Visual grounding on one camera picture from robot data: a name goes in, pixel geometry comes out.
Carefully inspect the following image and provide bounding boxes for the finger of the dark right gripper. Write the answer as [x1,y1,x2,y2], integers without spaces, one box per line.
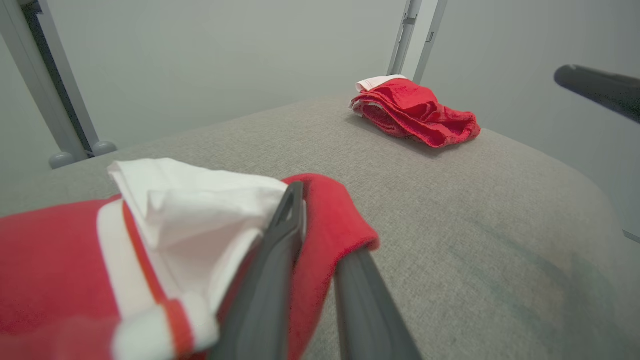
[553,63,640,125]

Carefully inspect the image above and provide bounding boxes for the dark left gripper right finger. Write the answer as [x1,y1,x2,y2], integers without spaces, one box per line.
[333,247,424,360]

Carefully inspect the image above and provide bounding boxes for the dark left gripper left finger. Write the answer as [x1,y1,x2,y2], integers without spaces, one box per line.
[207,180,307,360]

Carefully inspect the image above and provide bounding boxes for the red shorts with white trim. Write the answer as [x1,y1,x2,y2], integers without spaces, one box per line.
[348,74,482,149]

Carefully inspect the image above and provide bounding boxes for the red jersey with white sleeves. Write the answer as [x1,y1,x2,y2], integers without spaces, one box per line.
[0,157,381,360]

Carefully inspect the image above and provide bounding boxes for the slim grey partition post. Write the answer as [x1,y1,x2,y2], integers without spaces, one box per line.
[413,0,449,86]
[386,0,424,77]

